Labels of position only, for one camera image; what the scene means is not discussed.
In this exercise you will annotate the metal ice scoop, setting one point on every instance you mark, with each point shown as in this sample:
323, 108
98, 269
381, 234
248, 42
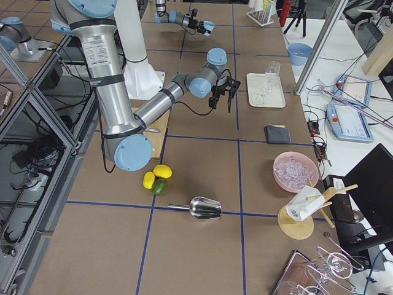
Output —
201, 208

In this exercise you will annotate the red cylinder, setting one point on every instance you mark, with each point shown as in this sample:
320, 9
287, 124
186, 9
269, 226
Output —
284, 12

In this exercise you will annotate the green lime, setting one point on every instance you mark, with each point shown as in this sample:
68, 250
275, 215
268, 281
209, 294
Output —
159, 186

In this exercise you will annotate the wine glass rack tray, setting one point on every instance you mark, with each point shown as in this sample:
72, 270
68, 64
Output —
328, 273

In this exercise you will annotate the wooden cup stand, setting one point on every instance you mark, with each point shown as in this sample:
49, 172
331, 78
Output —
303, 229

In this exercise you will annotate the black monitor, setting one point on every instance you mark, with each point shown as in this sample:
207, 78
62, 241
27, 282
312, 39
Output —
373, 197

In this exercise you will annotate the blue bowl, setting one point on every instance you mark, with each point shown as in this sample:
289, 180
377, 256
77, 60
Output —
299, 53

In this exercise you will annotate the light blue plastic cup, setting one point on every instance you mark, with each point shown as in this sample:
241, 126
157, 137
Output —
210, 28

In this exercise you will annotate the pink bowl with ice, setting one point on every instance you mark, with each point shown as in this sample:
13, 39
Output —
293, 170

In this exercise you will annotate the near teach pendant tablet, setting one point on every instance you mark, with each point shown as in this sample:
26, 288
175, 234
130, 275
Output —
348, 124

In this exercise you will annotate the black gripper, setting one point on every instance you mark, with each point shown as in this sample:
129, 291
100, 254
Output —
193, 22
227, 89

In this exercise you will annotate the teach pendant tablet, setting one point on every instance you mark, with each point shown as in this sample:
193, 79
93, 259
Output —
348, 124
355, 90

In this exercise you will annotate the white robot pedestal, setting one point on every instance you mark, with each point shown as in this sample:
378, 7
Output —
142, 81

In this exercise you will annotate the black tripod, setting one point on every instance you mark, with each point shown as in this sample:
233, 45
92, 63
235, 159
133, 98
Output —
299, 17

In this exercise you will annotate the white paper carton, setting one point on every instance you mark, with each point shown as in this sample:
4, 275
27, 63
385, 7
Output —
307, 201

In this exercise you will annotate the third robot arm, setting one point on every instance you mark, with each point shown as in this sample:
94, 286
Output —
16, 39

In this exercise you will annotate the wooden cutting board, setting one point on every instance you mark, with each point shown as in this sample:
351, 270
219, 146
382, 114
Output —
157, 139

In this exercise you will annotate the aluminium frame post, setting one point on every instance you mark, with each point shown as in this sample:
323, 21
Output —
326, 30

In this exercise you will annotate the white wire cup rack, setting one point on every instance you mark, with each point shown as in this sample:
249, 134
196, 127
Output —
262, 11

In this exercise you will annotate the white bear tray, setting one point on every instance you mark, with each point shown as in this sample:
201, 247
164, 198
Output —
256, 99

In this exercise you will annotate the far teach pendant tablet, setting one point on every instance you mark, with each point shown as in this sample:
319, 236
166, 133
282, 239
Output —
355, 90

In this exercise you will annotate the clear wine glass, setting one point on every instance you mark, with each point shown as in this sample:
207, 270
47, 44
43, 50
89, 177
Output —
271, 74

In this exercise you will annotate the yellow lemon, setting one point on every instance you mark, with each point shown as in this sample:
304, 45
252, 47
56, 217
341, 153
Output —
162, 171
148, 180

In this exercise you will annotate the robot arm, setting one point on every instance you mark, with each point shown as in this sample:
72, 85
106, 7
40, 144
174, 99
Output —
122, 141
187, 21

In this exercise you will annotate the grey folded cloth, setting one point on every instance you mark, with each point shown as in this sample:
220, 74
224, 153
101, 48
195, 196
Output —
277, 135

